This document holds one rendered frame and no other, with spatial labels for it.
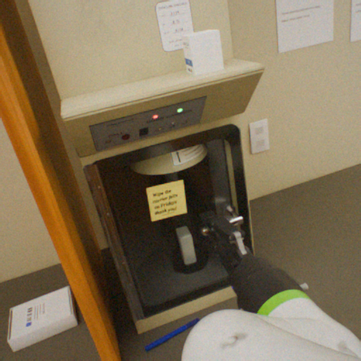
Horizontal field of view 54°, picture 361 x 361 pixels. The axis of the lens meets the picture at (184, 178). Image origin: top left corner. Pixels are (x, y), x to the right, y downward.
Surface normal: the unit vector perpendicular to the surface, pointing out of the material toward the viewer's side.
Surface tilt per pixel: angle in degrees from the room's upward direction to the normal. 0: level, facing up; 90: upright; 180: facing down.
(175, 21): 90
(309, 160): 90
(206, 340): 29
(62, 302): 0
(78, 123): 135
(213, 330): 23
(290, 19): 90
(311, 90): 90
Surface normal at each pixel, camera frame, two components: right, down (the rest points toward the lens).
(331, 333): 0.31, -0.87
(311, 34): 0.31, 0.37
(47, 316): -0.17, -0.88
